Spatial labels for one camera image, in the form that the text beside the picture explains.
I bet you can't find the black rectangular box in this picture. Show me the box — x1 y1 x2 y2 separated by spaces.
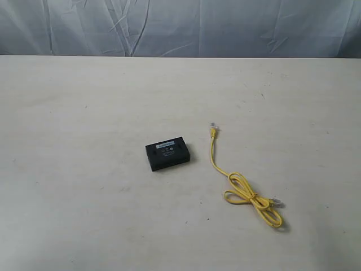
145 137 190 172

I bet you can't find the yellow ethernet cable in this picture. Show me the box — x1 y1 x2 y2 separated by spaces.
208 121 284 228

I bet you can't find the grey wrinkled backdrop cloth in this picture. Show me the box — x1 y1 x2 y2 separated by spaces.
1 1 360 58

